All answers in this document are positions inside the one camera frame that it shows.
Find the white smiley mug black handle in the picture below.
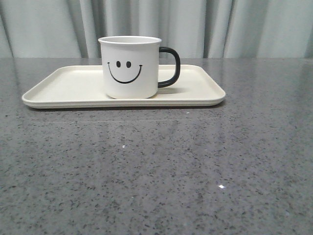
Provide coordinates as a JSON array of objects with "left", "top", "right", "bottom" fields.
[{"left": 98, "top": 36, "right": 180, "bottom": 99}]

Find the cream rectangular plastic tray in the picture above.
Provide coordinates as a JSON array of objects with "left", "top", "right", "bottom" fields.
[{"left": 22, "top": 65, "right": 226, "bottom": 109}]

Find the pale grey pleated curtain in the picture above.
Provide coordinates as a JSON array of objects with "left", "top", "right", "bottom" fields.
[{"left": 0, "top": 0, "right": 313, "bottom": 58}]

